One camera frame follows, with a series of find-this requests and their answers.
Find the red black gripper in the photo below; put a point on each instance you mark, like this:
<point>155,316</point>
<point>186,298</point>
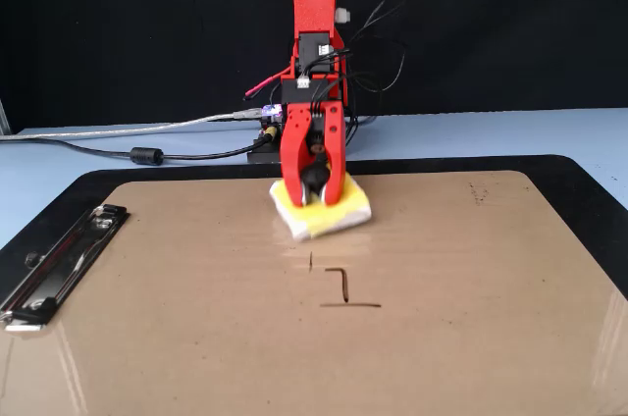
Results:
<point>314,92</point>

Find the yellow white sponge with knob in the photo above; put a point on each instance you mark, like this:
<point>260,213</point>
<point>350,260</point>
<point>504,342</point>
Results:
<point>324,224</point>

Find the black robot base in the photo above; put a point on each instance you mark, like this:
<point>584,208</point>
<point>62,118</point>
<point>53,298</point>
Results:
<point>262,156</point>

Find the controller circuit board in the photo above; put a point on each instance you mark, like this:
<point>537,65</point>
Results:
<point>272,112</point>

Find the black mat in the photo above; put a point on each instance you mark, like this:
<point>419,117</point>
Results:
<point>196,173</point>

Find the brown clipboard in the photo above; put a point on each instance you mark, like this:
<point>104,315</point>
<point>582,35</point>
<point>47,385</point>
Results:
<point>392,347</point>

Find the black backdrop cloth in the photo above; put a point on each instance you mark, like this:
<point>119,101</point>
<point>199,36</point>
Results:
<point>98,18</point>

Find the metal clipboard clip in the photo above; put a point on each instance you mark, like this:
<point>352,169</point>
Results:
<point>59,264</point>

